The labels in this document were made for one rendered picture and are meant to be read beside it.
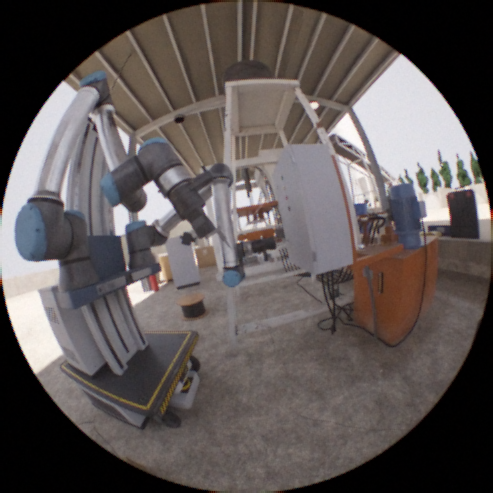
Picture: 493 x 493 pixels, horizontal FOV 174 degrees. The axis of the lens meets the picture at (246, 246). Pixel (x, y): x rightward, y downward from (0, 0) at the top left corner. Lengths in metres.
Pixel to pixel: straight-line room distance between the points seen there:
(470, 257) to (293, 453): 2.55
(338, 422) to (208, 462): 0.60
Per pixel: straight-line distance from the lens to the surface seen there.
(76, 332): 1.03
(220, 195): 0.81
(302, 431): 0.92
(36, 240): 0.52
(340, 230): 0.78
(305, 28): 3.89
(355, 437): 0.93
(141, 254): 0.97
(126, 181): 0.43
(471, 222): 2.84
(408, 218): 1.23
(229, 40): 4.73
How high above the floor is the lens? 0.87
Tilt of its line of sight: 4 degrees down
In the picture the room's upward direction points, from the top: 11 degrees counter-clockwise
